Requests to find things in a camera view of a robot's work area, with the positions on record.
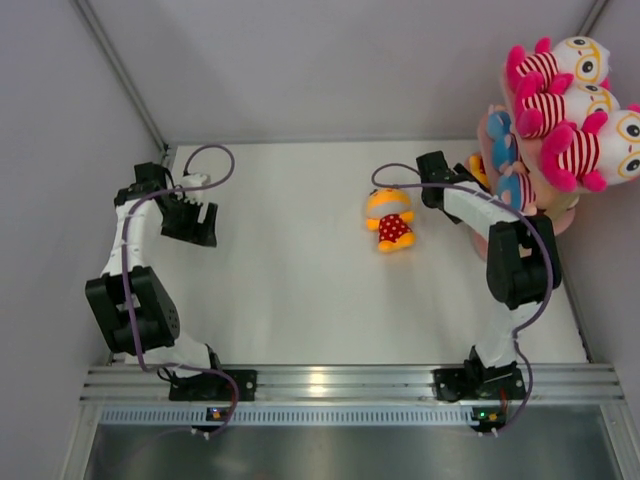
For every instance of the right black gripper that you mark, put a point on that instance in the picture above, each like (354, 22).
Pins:
(460, 169)

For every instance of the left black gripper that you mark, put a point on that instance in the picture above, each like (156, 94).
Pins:
(202, 233)

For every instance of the yellow bear plush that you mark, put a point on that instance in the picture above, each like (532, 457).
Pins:
(389, 213)
(477, 169)

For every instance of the boy plush black hair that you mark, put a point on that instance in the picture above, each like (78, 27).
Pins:
(516, 189)

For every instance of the pink panda plush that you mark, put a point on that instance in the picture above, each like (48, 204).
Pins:
(538, 112)
(576, 59)
(602, 152)

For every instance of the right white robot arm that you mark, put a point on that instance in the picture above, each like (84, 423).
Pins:
(522, 272)

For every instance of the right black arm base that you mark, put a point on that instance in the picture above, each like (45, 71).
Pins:
(457, 384)

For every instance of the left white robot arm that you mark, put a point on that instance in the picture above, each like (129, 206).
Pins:
(134, 311)

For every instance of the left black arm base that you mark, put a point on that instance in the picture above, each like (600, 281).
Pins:
(206, 387)

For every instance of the pink three-tier shelf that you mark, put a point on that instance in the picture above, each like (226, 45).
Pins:
(558, 206)

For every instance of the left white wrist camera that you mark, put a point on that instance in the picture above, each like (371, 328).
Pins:
(193, 186)

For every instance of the aluminium front rail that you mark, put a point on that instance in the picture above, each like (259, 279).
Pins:
(552, 384)

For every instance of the white slotted cable duct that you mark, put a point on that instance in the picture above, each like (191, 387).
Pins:
(254, 415)

